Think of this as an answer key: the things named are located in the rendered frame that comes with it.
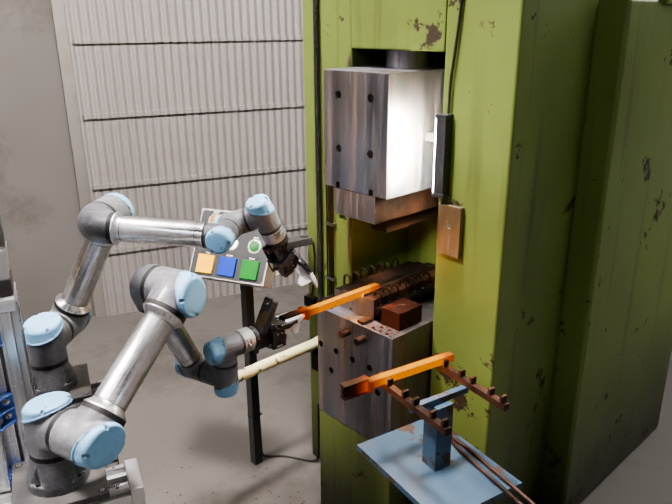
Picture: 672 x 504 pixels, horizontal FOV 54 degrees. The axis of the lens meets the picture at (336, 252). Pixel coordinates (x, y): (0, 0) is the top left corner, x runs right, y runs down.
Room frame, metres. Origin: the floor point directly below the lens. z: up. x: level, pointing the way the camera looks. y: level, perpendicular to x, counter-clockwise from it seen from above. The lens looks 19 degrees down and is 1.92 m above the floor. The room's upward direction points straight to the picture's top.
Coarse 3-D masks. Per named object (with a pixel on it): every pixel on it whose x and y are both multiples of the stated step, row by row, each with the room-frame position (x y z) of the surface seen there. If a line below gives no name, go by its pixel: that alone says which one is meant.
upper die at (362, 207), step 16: (336, 192) 2.24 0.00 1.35; (352, 192) 2.18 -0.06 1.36; (416, 192) 2.25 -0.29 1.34; (432, 192) 2.31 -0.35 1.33; (336, 208) 2.24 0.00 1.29; (352, 208) 2.18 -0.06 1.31; (368, 208) 2.12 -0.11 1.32; (384, 208) 2.13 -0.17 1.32; (400, 208) 2.19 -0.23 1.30; (416, 208) 2.25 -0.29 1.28
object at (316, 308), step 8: (360, 288) 2.17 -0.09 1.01; (368, 288) 2.17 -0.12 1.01; (336, 296) 2.10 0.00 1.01; (344, 296) 2.10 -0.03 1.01; (352, 296) 2.12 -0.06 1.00; (360, 296) 2.15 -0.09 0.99; (320, 304) 2.03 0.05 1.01; (328, 304) 2.04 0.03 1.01; (336, 304) 2.06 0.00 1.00; (288, 312) 1.95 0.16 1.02; (296, 312) 1.95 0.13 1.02; (304, 312) 1.97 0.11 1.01; (312, 312) 1.99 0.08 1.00
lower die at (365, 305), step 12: (408, 264) 2.49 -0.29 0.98; (420, 264) 2.47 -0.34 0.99; (432, 264) 2.44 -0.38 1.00; (372, 276) 2.36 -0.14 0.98; (384, 276) 2.34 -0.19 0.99; (408, 276) 2.31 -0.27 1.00; (432, 276) 2.33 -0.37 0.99; (336, 288) 2.25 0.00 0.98; (348, 288) 2.22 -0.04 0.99; (396, 288) 2.21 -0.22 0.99; (408, 288) 2.23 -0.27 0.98; (420, 288) 2.28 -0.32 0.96; (360, 300) 2.15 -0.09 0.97; (372, 300) 2.11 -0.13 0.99; (384, 300) 2.14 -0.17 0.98; (360, 312) 2.15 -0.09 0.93; (372, 312) 2.11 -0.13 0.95
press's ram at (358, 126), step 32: (352, 96) 2.18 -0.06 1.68; (384, 96) 2.08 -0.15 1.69; (416, 96) 2.16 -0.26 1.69; (352, 128) 2.18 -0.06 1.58; (384, 128) 2.08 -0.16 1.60; (416, 128) 2.16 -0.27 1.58; (352, 160) 2.18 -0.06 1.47; (384, 160) 2.07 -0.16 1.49; (416, 160) 2.17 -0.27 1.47; (384, 192) 2.07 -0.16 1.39
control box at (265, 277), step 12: (204, 216) 2.56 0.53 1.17; (240, 240) 2.45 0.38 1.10; (252, 240) 2.43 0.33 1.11; (204, 252) 2.47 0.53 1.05; (228, 252) 2.44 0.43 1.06; (240, 252) 2.42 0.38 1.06; (252, 252) 2.40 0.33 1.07; (192, 264) 2.47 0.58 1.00; (216, 264) 2.43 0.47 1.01; (240, 264) 2.40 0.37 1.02; (264, 264) 2.37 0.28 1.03; (204, 276) 2.42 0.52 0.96; (216, 276) 2.40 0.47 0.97; (264, 276) 2.34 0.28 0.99
